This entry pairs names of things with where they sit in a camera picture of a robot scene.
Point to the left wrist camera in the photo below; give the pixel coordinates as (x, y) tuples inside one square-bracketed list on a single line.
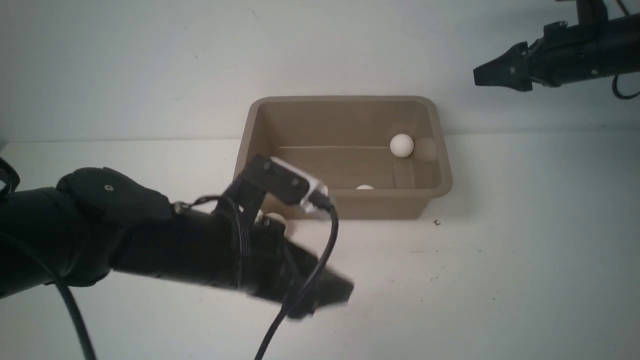
[(265, 176)]

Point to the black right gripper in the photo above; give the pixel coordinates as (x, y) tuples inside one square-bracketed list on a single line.
[(563, 55)]

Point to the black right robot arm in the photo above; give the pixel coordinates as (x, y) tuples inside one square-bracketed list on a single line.
[(619, 42)]

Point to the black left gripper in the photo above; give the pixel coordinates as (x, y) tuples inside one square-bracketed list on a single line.
[(280, 271)]

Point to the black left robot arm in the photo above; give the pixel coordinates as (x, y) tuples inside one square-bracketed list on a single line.
[(97, 220)]

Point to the white ball with logo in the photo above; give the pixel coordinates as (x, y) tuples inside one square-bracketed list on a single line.
[(275, 220)]

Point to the tan plastic bin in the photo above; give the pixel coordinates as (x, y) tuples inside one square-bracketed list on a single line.
[(343, 141)]

